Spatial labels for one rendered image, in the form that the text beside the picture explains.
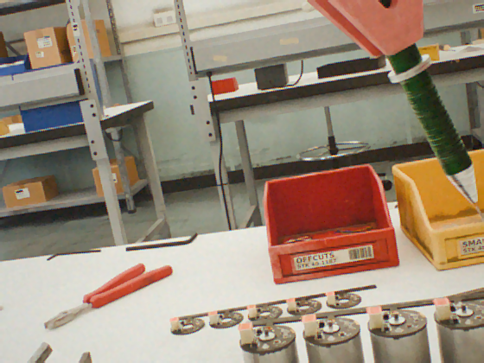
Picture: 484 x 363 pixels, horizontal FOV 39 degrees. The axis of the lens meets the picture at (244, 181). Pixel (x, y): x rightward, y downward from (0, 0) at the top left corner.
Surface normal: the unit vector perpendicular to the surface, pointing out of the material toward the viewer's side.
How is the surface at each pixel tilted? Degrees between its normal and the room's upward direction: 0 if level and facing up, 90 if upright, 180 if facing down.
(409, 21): 98
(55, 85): 90
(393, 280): 0
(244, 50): 90
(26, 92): 90
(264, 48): 90
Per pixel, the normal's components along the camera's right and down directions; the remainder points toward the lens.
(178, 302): -0.18, -0.96
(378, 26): 0.26, 0.29
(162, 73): -0.15, 0.22
